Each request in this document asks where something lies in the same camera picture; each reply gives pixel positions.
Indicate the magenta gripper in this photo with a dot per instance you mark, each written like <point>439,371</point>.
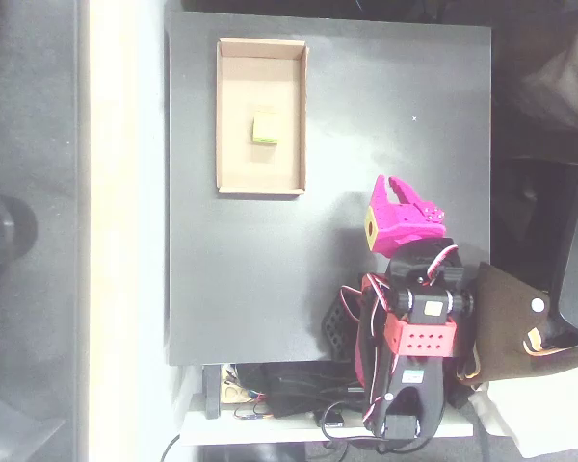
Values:
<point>399,218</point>

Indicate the green cube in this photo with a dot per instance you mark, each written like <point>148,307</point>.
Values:
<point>265,127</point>

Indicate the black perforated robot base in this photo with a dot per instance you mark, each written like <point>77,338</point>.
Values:
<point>335,332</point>

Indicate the shallow cardboard box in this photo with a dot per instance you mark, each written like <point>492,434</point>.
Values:
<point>236,159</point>

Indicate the brown leather bag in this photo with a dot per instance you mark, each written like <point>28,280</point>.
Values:
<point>501,332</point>

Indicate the black power adapter brick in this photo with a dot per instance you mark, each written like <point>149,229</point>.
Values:
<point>308,390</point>

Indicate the small black usb plug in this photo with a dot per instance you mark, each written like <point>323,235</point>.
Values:
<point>334,418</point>

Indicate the beige controller circuit board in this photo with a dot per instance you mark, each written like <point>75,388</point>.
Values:
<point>232,391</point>

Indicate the white shelf board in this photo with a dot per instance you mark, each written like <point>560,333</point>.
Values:
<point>270,428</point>

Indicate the black table clamp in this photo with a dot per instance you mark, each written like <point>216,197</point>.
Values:
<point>212,392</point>

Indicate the white crumpled sheet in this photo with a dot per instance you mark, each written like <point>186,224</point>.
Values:
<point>549,418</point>

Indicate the black round cylinder object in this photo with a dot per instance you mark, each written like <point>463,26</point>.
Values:
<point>9,231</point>

